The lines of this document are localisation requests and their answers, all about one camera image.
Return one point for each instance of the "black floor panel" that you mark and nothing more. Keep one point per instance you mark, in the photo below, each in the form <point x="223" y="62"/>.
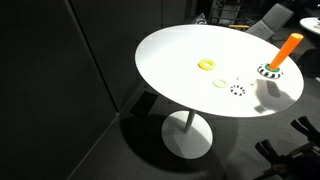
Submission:
<point x="143" y="104"/>

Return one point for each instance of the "yellow bar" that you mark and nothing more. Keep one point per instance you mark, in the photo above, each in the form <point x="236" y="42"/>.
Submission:
<point x="238" y="26"/>

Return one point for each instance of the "black spring clamp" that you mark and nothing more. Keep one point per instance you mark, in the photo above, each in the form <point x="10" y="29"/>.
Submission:
<point x="305" y="126"/>
<point x="266" y="150"/>

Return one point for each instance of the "grey chair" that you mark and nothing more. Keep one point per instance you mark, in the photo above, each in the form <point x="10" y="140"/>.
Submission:
<point x="273" y="20"/>

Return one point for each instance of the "white round side table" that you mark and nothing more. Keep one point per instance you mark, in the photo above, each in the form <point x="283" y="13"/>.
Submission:
<point x="311" y="24"/>

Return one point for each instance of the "white table pedestal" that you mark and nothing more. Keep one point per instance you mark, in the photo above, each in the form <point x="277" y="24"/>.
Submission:
<point x="186" y="140"/>

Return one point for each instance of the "dark metal chair frame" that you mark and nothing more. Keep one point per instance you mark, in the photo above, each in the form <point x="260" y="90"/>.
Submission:
<point x="226" y="13"/>

